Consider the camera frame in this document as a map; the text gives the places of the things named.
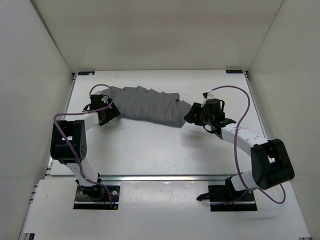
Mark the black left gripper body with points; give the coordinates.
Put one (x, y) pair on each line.
(105, 105)

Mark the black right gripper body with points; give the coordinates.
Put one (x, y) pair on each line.
(205, 119)

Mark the grey pleated skirt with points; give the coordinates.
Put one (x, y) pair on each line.
(141, 104)

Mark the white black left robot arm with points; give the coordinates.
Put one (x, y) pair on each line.
(69, 142)

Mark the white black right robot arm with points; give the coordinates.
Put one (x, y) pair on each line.
(270, 162)

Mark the blue label sticker left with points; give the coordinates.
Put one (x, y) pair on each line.
(86, 73)

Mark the blue label sticker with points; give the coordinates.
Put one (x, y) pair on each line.
(234, 71)
(86, 73)

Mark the blue label sticker right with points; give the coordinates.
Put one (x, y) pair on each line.
(234, 71)

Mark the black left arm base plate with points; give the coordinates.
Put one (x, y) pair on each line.
(97, 198)

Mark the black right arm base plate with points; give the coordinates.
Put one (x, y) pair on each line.
(222, 199)

